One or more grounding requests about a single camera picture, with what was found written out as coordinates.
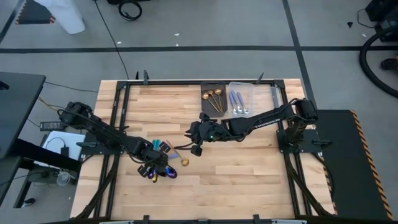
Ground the white paper sheet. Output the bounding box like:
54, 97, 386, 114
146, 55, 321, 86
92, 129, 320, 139
41, 130, 87, 170

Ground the black shoe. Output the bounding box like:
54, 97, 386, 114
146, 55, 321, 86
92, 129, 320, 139
380, 57, 398, 71

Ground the black aluminium table frame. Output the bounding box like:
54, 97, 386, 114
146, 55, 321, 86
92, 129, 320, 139
74, 79, 336, 224

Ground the white bag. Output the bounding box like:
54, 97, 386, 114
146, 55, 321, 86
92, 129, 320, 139
33, 0, 86, 34

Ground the gold spoon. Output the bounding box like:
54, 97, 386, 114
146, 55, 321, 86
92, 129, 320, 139
165, 139, 190, 167
201, 92, 220, 113
207, 89, 222, 113
214, 88, 224, 112

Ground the large black hazard-striped mat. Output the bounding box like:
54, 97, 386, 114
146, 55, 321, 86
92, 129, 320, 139
310, 108, 394, 221

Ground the black desk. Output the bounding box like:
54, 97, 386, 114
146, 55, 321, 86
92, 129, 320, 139
0, 71, 82, 208

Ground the small black hazard-striped mat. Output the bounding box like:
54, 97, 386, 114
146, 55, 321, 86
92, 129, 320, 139
14, 0, 57, 25

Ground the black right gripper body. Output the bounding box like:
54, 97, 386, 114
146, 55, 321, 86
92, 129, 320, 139
188, 112, 225, 157

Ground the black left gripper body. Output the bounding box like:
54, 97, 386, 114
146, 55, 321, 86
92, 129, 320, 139
136, 141, 172, 179

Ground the long black floor cable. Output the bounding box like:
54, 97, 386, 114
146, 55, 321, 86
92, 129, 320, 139
94, 0, 130, 79

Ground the thin black floor cable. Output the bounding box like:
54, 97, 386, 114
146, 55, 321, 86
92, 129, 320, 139
43, 81, 99, 93

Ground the thick black hose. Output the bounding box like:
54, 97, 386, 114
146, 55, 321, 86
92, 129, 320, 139
359, 26, 398, 99

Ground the coiled black cable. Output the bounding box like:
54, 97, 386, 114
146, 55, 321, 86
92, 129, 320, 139
107, 0, 143, 22

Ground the grey plastic bin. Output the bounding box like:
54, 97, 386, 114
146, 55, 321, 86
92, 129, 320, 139
200, 81, 228, 118

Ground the yellow floor cable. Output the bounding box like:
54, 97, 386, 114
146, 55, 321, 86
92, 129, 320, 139
37, 96, 68, 114

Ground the black equipment case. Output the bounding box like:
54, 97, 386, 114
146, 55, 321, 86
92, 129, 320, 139
365, 0, 398, 43

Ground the black power adapter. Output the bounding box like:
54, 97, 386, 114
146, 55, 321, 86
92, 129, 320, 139
39, 121, 65, 131

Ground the clear plastic bin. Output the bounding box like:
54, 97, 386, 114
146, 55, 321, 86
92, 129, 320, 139
253, 85, 282, 114
228, 81, 256, 119

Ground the clear plastic cup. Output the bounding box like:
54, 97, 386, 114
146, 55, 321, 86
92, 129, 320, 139
57, 170, 72, 187

